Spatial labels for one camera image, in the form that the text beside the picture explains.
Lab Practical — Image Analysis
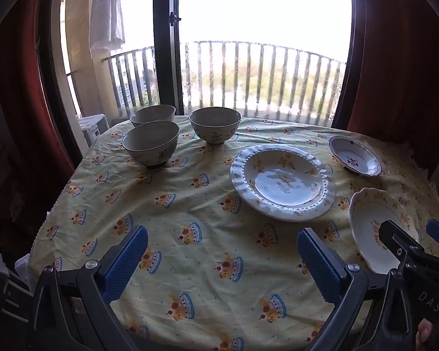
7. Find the dark window frame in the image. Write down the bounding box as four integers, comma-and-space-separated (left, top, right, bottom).
38, 0, 374, 176

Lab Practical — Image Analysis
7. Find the small blue rimmed dish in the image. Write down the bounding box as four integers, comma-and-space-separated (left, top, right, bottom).
328, 135, 383, 177

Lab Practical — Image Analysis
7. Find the person's right hand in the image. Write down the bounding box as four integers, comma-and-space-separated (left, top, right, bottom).
416, 318, 435, 351

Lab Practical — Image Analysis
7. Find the large white beaded plate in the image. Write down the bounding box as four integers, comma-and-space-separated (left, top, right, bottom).
230, 144, 336, 222

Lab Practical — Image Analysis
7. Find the scalloped yellow floral dish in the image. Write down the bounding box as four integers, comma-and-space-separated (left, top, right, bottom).
349, 187, 421, 275

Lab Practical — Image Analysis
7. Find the balcony railing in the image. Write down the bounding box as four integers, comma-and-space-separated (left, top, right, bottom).
66, 40, 348, 125

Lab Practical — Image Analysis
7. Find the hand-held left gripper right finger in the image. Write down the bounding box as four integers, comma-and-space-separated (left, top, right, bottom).
296, 228, 419, 351

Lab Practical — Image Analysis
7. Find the white chair frame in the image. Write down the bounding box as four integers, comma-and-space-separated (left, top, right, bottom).
0, 252, 33, 322

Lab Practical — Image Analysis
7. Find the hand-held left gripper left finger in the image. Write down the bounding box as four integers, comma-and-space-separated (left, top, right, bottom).
26, 225, 149, 351

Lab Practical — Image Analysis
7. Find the yellow printed tablecloth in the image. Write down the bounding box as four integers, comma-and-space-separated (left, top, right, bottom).
29, 115, 439, 351

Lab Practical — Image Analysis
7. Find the red curtain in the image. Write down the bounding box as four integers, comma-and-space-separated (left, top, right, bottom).
0, 0, 85, 205
346, 0, 439, 147

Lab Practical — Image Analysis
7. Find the hanging white cloth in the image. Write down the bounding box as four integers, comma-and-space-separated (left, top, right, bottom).
89, 0, 126, 54

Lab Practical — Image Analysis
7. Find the white air conditioner unit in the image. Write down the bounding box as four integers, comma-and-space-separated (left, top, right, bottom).
78, 114, 110, 147

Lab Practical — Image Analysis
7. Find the cream ceramic bowl green rim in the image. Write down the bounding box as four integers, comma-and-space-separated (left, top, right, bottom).
122, 121, 180, 170
189, 107, 242, 144
130, 104, 176, 128

